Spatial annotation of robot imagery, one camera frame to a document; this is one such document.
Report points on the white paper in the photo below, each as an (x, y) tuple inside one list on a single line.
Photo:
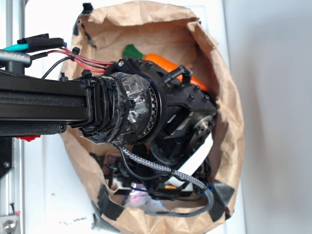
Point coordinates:
[(143, 201)]

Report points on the aluminium frame rail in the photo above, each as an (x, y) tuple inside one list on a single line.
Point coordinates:
[(12, 14)]

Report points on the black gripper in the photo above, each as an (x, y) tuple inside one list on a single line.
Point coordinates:
[(160, 125)]

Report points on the brown paper bag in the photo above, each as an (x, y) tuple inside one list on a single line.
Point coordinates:
[(175, 33)]

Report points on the orange toy carrot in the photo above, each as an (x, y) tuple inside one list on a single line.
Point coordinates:
[(131, 51)]

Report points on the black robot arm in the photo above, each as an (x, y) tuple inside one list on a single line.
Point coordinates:
[(35, 106)]

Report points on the black mounting bracket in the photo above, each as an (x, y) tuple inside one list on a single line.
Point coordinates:
[(6, 155)]

